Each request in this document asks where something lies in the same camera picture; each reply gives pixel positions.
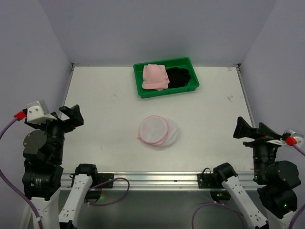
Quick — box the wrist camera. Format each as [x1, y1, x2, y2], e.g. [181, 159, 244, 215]
[267, 129, 305, 147]
[27, 100, 57, 125]

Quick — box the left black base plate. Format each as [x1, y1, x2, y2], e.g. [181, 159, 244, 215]
[90, 173, 114, 189]

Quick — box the pink bra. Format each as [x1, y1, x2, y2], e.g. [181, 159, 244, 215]
[142, 64, 170, 90]

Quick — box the black bra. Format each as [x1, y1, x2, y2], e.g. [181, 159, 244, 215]
[166, 67, 191, 88]

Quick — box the aluminium mounting rail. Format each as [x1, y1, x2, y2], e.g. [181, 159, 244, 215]
[61, 171, 259, 191]

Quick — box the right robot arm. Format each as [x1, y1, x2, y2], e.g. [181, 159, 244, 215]
[212, 117, 305, 229]

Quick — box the white pink mesh laundry bag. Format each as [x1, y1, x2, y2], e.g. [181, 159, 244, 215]
[138, 115, 180, 148]

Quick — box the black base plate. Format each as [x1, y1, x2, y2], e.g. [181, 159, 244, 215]
[197, 167, 224, 189]
[90, 173, 114, 189]

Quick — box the green plastic tray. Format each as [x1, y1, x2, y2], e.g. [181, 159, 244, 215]
[133, 57, 200, 99]

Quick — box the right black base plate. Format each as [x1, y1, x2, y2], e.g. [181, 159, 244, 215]
[197, 167, 224, 189]

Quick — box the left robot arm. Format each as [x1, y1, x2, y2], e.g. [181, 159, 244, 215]
[22, 102, 98, 229]

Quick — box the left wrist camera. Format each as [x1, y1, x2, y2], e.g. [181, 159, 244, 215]
[27, 100, 57, 125]

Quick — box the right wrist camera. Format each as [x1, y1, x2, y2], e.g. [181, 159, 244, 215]
[267, 129, 305, 147]

